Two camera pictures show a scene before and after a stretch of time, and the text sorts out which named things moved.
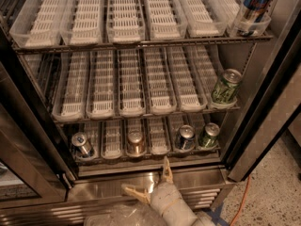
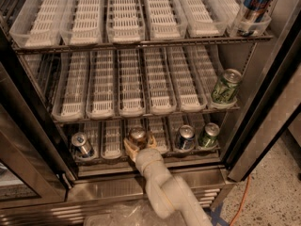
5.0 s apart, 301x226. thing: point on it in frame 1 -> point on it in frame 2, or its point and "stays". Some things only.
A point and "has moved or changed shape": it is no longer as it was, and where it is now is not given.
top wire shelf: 57,17 stays
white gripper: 164,194 -> 147,157
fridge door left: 36,167 stays
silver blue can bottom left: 80,140 stays
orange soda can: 135,144 has moved or changed shape
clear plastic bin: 127,214 stays
